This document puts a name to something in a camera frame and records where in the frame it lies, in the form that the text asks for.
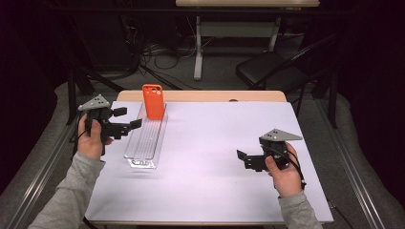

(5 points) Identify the metal floor rail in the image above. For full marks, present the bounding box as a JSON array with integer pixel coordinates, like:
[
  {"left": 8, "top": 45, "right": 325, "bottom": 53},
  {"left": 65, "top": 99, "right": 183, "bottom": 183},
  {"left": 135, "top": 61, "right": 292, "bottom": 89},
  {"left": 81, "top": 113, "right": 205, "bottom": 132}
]
[
  {"left": 313, "top": 96, "right": 388, "bottom": 229},
  {"left": 4, "top": 125, "right": 79, "bottom": 229}
]

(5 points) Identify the person's right hand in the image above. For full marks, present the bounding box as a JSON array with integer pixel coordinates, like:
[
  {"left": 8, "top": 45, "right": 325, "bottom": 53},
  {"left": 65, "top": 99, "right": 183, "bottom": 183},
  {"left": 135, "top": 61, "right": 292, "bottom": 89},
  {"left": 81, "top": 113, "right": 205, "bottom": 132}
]
[{"left": 265, "top": 141, "right": 304, "bottom": 198}]

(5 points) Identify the black folding chair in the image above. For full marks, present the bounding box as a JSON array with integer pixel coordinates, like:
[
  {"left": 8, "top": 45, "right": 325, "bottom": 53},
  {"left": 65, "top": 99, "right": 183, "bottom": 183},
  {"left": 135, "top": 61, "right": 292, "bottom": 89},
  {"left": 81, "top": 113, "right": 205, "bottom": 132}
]
[{"left": 235, "top": 32, "right": 339, "bottom": 117}]

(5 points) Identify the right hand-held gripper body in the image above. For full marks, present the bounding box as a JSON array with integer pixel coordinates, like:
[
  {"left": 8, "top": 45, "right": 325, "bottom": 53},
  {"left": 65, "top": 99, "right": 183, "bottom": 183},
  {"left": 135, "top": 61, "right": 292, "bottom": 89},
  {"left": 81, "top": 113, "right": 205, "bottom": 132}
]
[{"left": 243, "top": 128, "right": 304, "bottom": 173}]

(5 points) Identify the person's left hand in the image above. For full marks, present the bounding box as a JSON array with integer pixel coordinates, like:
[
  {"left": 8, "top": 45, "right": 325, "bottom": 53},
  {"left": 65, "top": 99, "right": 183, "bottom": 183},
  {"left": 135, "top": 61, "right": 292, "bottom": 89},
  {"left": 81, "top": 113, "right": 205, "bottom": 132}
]
[{"left": 76, "top": 114, "right": 114, "bottom": 161}]

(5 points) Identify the clear plastic container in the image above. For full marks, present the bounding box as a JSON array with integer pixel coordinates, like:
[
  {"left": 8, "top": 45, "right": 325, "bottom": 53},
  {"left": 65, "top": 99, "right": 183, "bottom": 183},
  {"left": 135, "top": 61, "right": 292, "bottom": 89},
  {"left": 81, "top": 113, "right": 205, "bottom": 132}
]
[{"left": 123, "top": 102, "right": 169, "bottom": 170}]

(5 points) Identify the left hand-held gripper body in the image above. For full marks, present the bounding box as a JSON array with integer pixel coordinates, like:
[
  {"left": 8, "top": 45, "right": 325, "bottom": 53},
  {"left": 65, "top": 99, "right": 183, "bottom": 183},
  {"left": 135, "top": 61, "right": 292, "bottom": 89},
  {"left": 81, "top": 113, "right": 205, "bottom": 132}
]
[{"left": 77, "top": 94, "right": 132, "bottom": 143}]

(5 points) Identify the hand-held gripper cable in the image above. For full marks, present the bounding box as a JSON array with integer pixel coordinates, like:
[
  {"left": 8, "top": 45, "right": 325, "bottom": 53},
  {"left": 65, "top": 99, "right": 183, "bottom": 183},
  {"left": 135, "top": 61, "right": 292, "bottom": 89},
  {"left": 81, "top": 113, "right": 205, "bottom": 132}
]
[
  {"left": 72, "top": 117, "right": 86, "bottom": 158},
  {"left": 263, "top": 144, "right": 308, "bottom": 191}
]

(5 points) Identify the white-legged background table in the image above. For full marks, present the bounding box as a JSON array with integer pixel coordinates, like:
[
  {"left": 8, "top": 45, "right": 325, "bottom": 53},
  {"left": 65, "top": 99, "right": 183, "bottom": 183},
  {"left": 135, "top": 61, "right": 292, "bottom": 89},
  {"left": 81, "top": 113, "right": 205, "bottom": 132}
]
[{"left": 175, "top": 0, "right": 321, "bottom": 81}]

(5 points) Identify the black floor cable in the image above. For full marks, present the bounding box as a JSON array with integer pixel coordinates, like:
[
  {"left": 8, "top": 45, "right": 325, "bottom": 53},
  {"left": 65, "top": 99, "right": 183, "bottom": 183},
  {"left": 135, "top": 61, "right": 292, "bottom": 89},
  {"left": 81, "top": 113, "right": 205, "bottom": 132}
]
[{"left": 328, "top": 199, "right": 354, "bottom": 229}]

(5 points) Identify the bundle of floor cables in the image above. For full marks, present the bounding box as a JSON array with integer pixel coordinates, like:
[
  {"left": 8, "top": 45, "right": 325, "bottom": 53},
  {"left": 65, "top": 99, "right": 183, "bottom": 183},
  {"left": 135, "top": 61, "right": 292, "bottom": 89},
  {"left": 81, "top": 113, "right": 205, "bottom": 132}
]
[{"left": 122, "top": 15, "right": 221, "bottom": 92}]

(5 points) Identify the black metal stand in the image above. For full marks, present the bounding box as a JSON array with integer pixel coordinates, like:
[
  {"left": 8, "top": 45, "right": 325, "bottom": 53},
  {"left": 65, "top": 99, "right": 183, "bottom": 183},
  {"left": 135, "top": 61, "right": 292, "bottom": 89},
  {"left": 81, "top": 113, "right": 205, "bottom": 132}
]
[
  {"left": 311, "top": 63, "right": 340, "bottom": 130},
  {"left": 61, "top": 15, "right": 126, "bottom": 126}
]

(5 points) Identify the left hand-held gripper cable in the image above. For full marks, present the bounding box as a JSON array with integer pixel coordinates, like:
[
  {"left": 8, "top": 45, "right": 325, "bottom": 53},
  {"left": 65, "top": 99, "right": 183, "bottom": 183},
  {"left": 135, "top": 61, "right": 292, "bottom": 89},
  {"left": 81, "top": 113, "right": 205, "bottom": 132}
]
[{"left": 72, "top": 117, "right": 86, "bottom": 158}]

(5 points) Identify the orange phone case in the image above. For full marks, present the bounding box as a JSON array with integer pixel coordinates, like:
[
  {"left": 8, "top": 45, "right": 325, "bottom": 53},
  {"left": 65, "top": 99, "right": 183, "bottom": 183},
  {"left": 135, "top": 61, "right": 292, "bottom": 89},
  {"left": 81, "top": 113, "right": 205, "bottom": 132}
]
[{"left": 141, "top": 83, "right": 166, "bottom": 121}]

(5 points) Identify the right hand-held gripper cable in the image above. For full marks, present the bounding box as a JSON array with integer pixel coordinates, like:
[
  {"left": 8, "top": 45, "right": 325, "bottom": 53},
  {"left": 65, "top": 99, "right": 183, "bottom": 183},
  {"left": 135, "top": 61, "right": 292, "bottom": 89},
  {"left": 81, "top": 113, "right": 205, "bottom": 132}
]
[{"left": 263, "top": 144, "right": 308, "bottom": 191}]

